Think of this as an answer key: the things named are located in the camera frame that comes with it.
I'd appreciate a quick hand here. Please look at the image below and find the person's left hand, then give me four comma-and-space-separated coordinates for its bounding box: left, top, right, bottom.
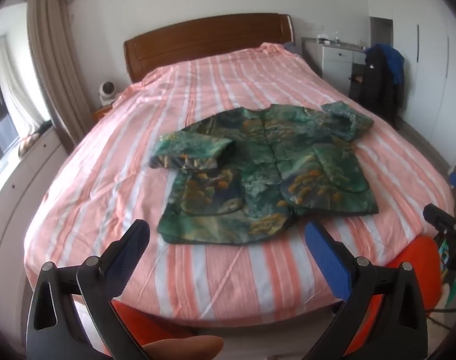
142, 335, 225, 360

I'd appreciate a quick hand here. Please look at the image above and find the dark chair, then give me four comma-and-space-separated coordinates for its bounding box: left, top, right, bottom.
348, 62, 367, 102

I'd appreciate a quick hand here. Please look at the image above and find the wooden nightstand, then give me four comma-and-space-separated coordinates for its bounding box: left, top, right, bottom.
92, 104, 114, 122

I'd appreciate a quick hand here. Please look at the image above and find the white low cabinet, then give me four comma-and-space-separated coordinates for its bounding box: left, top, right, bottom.
0, 131, 69, 346

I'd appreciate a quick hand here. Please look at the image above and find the green printed jacket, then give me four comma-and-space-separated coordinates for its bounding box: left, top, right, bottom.
149, 101, 379, 247

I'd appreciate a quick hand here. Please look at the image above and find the pink striped bed sheet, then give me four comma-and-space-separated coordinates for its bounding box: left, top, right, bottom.
23, 42, 456, 329

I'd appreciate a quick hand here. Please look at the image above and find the black jacket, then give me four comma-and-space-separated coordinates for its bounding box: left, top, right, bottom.
357, 45, 399, 122

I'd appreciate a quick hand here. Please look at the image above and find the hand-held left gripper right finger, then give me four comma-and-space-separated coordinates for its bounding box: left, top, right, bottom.
301, 220, 429, 360

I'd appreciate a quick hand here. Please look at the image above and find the blue jacket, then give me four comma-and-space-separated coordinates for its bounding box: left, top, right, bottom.
378, 44, 405, 87

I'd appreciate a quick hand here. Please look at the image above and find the white desk with drawers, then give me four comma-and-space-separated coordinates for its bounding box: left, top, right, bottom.
301, 37, 367, 100

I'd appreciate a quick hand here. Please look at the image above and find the wooden headboard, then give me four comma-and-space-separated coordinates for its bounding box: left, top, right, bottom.
123, 13, 297, 83

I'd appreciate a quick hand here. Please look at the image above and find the small white fan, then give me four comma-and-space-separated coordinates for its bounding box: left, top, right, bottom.
98, 81, 118, 106

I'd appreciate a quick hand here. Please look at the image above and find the white sheer curtain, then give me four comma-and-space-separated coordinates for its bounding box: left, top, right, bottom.
0, 37, 52, 136

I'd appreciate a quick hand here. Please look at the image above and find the beige curtain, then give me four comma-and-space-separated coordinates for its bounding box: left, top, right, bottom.
26, 0, 93, 154

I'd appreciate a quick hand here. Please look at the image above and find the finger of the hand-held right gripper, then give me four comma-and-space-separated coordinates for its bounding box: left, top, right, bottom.
423, 203, 456, 234

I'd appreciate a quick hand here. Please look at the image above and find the white wardrobe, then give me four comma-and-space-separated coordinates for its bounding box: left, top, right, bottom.
363, 0, 456, 166

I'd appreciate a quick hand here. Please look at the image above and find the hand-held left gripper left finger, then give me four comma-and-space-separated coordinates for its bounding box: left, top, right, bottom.
25, 218, 161, 360

